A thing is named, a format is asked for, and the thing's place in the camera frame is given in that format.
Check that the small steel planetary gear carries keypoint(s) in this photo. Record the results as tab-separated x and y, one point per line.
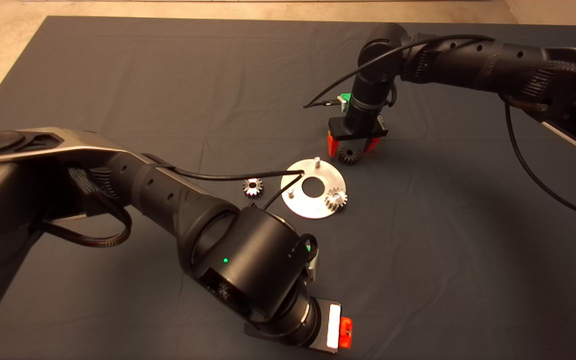
349	156
336	199
253	187

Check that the right wrist green camera mount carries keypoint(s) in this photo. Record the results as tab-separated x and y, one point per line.
346	100

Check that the dark table cloth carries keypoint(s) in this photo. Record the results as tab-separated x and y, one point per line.
218	60

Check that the left wrist green camera mount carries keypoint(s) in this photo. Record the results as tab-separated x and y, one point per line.
312	251

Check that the round metal carrier plate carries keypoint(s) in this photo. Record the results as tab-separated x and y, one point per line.
303	205

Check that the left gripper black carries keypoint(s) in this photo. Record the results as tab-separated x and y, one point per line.
333	327

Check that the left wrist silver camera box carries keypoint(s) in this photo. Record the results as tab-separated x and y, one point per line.
314	265

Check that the wrist green camera mount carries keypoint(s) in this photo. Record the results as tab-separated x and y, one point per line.
312	251
346	100

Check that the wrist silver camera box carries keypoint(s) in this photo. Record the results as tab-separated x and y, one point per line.
314	265
342	104

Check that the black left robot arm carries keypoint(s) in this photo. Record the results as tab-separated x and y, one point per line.
168	195

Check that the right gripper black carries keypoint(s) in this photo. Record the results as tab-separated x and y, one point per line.
360	134

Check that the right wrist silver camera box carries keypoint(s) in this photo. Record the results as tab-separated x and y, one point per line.
342	104

